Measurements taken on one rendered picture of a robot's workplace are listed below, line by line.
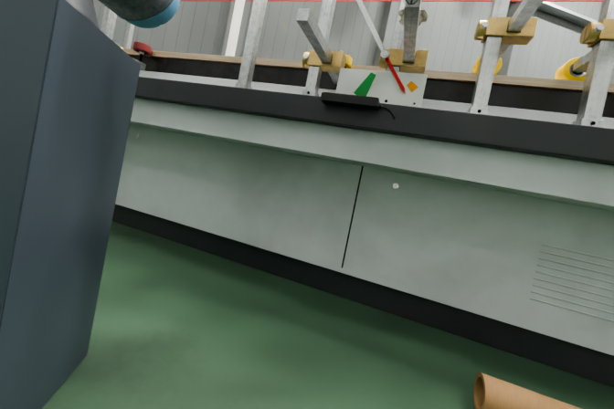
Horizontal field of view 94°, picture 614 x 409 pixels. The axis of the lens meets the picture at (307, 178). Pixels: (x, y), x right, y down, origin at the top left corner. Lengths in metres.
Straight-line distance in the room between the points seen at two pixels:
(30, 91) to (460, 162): 0.90
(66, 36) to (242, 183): 0.92
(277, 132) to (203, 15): 5.04
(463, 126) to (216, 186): 1.00
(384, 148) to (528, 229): 0.54
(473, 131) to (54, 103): 0.87
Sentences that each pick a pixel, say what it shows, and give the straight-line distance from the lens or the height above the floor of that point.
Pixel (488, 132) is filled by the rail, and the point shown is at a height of 0.65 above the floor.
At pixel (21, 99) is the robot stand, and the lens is 0.47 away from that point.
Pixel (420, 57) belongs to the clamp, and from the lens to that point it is 0.96.
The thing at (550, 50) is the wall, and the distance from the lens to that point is 8.78.
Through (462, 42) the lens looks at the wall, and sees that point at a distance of 7.29.
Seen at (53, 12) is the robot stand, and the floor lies 0.58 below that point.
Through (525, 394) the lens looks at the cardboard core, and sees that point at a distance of 0.90.
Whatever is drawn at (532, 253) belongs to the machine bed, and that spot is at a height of 0.34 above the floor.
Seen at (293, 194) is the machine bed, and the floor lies 0.36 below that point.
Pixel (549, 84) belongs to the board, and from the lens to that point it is 1.23.
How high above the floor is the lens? 0.45
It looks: 1 degrees down
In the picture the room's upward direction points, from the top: 11 degrees clockwise
